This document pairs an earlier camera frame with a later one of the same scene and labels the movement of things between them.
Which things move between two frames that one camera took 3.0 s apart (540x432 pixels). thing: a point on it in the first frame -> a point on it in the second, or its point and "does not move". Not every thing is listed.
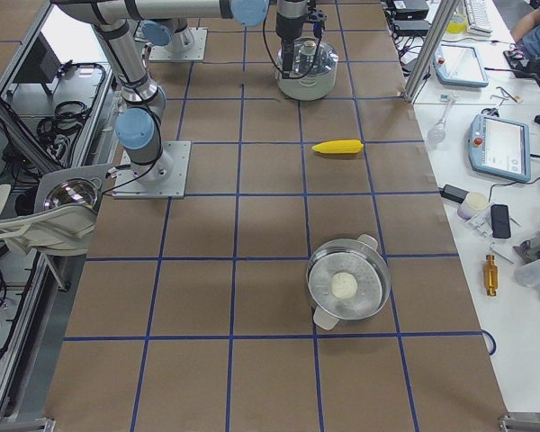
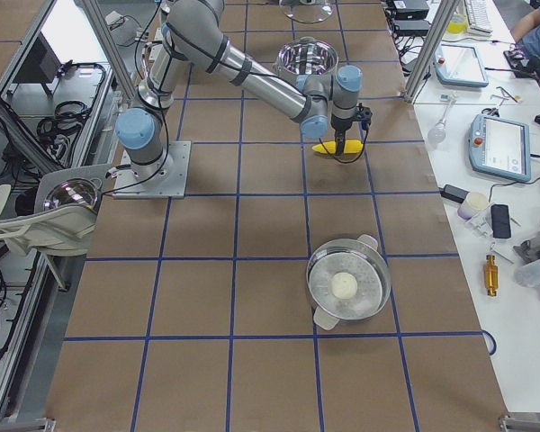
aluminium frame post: (445, 14) does not move
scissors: (492, 112) does not move
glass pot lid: (310, 57) -> (307, 11)
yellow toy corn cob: (339, 147) does not move
